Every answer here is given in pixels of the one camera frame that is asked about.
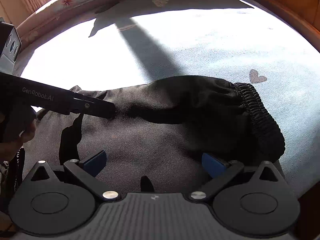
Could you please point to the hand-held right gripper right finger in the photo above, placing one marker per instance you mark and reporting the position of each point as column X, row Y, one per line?
column 212, row 165

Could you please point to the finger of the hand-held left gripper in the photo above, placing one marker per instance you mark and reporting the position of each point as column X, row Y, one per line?
column 97, row 107

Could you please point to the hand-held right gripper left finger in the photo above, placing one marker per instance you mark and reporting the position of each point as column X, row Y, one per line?
column 96, row 163

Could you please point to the person's left hand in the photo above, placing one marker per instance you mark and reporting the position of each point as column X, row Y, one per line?
column 22, row 136

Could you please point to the folded floral quilt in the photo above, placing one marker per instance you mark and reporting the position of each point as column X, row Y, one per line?
column 75, row 0

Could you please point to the wooden headboard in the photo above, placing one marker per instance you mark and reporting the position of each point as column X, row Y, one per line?
column 287, row 2

